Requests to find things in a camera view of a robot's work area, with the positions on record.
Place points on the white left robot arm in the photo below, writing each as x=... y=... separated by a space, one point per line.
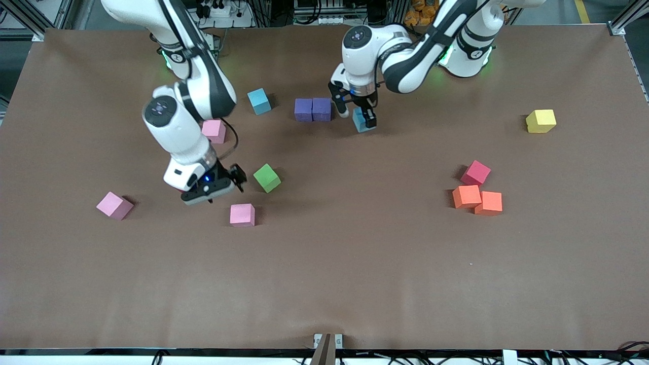
x=362 y=61

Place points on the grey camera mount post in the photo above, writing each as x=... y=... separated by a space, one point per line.
x=324 y=352

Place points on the yellow foam cube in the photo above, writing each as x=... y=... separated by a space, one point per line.
x=541 y=121

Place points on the white label block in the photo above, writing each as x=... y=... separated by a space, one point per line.
x=509 y=359

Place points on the black right camera mount plate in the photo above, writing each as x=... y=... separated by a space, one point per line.
x=203 y=191

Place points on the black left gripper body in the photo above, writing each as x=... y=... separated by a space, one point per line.
x=363 y=99

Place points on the red foam cube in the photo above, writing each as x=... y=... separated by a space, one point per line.
x=475 y=173

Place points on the pink foam cube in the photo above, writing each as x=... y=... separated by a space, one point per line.
x=114 y=206
x=242 y=215
x=216 y=133

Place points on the dark equipment rack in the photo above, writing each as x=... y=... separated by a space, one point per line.
x=365 y=7

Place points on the purple foam cube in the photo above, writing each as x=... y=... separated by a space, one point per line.
x=322 y=109
x=303 y=110

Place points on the orange packets pile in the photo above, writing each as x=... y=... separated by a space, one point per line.
x=418 y=15

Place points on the small white power strip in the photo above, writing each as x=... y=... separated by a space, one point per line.
x=324 y=20

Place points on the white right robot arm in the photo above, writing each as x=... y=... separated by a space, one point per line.
x=177 y=134

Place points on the green foam cube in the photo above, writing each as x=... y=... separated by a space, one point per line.
x=266 y=178

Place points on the orange foam cube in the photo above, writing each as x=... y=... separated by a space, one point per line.
x=465 y=196
x=492 y=204

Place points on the aluminium frame profile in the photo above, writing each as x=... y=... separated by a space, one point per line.
x=616 y=29
x=61 y=15

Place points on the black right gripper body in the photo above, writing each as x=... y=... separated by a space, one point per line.
x=226 y=174

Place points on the table cover sheet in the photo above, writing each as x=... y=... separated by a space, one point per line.
x=324 y=279

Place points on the large white power strip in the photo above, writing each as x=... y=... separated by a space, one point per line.
x=230 y=17

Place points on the cyan foam cube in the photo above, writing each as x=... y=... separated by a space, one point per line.
x=259 y=101
x=359 y=124

